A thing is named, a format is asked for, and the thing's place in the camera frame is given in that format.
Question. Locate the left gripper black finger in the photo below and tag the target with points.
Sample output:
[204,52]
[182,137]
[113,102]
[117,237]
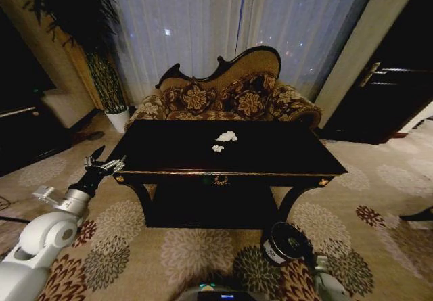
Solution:
[97,153]
[114,164]

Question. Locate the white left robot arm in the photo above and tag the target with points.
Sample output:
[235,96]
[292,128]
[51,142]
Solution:
[37,243]

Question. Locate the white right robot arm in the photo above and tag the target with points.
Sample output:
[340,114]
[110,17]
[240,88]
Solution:
[326,280]

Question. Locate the white plant pot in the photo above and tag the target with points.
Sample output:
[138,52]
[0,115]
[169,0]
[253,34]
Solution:
[117,120]

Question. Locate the dark low cabinet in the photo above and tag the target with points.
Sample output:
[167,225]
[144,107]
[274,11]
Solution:
[27,135]

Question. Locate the small white crumpled tissue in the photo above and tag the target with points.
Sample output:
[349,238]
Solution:
[217,149]

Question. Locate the dark floral cushion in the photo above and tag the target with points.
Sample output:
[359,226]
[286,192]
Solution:
[251,101]
[198,99]

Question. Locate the black table with gold trim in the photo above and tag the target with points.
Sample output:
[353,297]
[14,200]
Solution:
[223,165]

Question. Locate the dark furniture leg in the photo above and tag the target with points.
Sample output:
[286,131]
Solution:
[417,214]

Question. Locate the large white crumpled tissue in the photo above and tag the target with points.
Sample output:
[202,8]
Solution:
[227,136]

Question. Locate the dark television screen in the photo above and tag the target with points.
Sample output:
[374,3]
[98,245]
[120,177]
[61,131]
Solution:
[20,64]

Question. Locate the tall dark green plant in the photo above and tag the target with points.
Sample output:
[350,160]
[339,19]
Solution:
[81,20]

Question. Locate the sheer white curtain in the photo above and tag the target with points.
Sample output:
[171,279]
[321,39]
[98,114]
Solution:
[209,27]

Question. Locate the dark wooden door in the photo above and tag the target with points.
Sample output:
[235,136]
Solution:
[389,88]

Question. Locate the beige drape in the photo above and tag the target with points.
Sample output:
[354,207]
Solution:
[358,44]

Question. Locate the floral sofa with dark frame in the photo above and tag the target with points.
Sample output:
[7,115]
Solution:
[236,77]

